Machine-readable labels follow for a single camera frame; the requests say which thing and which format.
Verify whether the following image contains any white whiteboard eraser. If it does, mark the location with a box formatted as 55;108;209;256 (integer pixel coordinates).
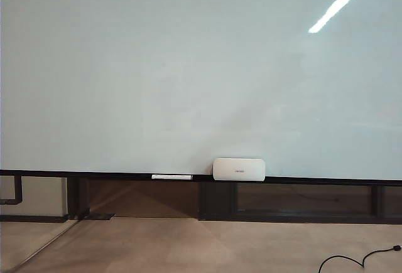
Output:
212;158;267;181

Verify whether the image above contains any white marker pen with cap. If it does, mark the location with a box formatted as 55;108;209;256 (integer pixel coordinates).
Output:
151;174;194;181

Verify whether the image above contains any large white glass whiteboard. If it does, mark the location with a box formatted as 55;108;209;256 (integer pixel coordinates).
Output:
0;0;402;181

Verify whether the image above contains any black whiteboard pen tray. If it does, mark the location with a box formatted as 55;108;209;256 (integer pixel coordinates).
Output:
0;168;402;188

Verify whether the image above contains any black whiteboard stand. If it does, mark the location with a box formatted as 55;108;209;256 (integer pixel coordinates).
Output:
0;174;23;205

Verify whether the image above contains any dark framed glass partition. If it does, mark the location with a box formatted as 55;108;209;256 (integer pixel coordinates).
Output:
197;181;402;224

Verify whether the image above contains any dark skirting board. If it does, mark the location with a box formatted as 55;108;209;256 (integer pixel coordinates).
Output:
0;215;69;223

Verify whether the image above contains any dark door frame post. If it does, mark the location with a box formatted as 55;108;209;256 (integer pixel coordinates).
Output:
67;177;91;220

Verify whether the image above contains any black power cable with plug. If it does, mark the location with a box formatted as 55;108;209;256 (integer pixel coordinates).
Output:
317;245;402;273

